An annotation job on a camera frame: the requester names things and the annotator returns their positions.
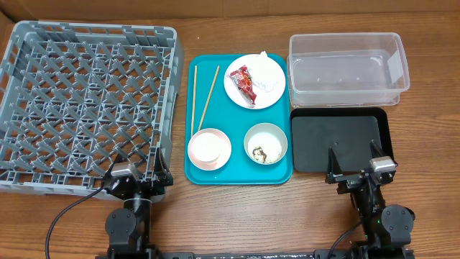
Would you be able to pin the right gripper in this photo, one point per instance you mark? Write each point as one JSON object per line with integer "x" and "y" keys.
{"x": 354, "y": 182}

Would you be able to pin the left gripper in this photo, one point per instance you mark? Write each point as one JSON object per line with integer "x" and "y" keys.
{"x": 159, "y": 168}

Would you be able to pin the white cup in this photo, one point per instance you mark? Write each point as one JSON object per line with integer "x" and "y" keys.
{"x": 205, "y": 147}

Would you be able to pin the small pink saucer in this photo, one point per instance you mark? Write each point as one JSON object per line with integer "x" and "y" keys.
{"x": 225, "y": 151}

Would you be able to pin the grey-green bowl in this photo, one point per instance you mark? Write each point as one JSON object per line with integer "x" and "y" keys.
{"x": 268, "y": 128}

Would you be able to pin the rice and food leftovers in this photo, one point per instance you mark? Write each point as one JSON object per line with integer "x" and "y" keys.
{"x": 264, "y": 148}

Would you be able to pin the wooden chopstick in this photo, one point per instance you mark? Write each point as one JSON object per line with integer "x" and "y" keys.
{"x": 209, "y": 97}
{"x": 194, "y": 100}

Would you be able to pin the large white plate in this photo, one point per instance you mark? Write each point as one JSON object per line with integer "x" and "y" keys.
{"x": 264, "y": 99}

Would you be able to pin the white tissue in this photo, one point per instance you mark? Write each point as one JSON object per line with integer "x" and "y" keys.
{"x": 262, "y": 72}

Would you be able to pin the red snack wrapper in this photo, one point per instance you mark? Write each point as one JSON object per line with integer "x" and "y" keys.
{"x": 243, "y": 81}

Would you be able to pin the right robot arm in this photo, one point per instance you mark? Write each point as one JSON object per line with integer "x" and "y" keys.
{"x": 387, "y": 228}

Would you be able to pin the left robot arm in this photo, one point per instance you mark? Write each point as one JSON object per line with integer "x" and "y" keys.
{"x": 128, "y": 228}

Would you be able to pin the grey dishwasher rack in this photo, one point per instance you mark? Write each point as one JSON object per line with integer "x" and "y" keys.
{"x": 76, "y": 95}

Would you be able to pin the black tray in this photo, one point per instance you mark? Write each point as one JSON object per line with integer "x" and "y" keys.
{"x": 347, "y": 131}

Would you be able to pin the teal serving tray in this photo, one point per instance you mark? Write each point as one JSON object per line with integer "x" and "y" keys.
{"x": 223, "y": 114}

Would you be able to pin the clear plastic bin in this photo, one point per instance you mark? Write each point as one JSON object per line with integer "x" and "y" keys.
{"x": 347, "y": 69}

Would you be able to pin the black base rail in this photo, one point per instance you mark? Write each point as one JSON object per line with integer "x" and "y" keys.
{"x": 317, "y": 254}

